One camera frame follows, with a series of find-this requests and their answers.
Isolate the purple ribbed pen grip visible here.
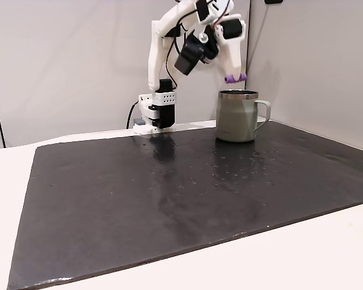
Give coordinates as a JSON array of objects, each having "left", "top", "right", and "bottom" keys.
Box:
[{"left": 224, "top": 73, "right": 247, "bottom": 84}]

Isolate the pale green metal mug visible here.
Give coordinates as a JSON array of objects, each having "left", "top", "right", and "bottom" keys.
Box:
[{"left": 215, "top": 89, "right": 272, "bottom": 143}]

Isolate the black table mat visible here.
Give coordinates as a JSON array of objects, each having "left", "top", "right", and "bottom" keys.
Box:
[{"left": 6, "top": 120, "right": 363, "bottom": 290}]

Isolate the thin dark hanging cable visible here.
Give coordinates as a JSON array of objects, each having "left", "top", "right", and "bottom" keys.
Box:
[{"left": 246, "top": 3, "right": 270, "bottom": 76}]

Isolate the black camera box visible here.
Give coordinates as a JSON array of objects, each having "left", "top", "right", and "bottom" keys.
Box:
[{"left": 174, "top": 32, "right": 206, "bottom": 75}]

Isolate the black power cable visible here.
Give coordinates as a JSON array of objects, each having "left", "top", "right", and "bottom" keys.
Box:
[{"left": 126, "top": 101, "right": 139, "bottom": 130}]

